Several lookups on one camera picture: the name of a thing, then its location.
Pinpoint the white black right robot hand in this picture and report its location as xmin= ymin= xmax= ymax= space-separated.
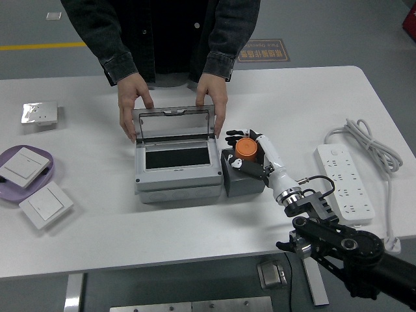
xmin=224 ymin=128 xmax=299 ymax=202

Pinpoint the metal floor socket box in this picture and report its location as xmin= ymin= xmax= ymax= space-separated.
xmin=256 ymin=259 xmax=289 ymax=290

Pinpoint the grey electrical box clear lid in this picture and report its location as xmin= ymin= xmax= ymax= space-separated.
xmin=131 ymin=104 xmax=224 ymax=205

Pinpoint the red object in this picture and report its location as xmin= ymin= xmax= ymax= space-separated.
xmin=402 ymin=6 xmax=416 ymax=35

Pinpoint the person's right hand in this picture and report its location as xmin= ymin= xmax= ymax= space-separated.
xmin=117 ymin=71 xmax=155 ymax=144

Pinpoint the thin black floor cable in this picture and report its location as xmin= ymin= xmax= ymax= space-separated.
xmin=284 ymin=252 xmax=295 ymax=312

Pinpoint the white socket in plastic wrap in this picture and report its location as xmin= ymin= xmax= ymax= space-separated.
xmin=21 ymin=101 xmax=59 ymax=126

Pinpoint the metal base plate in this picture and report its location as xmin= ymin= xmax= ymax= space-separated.
xmin=109 ymin=296 xmax=274 ymax=312

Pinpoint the white power strip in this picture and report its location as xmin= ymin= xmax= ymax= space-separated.
xmin=313 ymin=144 xmax=376 ymax=227

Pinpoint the grey cube with round recess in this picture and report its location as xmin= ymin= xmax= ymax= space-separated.
xmin=220 ymin=148 xmax=268 ymax=198

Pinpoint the white power cord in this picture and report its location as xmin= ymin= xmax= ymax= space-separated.
xmin=324 ymin=118 xmax=404 ymax=254

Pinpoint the white table leg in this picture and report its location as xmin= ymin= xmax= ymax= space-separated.
xmin=63 ymin=272 xmax=85 ymax=312
xmin=300 ymin=258 xmax=329 ymax=306

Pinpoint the person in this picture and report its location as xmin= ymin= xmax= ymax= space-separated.
xmin=60 ymin=0 xmax=262 ymax=144

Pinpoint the orange cylinder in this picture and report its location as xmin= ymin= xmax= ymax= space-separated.
xmin=235 ymin=137 xmax=259 ymax=163

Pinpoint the white wall switch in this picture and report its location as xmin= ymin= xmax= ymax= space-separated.
xmin=18 ymin=181 xmax=75 ymax=230
xmin=0 ymin=146 xmax=53 ymax=189

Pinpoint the purple tray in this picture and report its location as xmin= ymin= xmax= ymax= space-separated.
xmin=0 ymin=144 xmax=55 ymax=205

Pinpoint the person's left hand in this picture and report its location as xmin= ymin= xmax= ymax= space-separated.
xmin=195 ymin=73 xmax=228 ymax=139

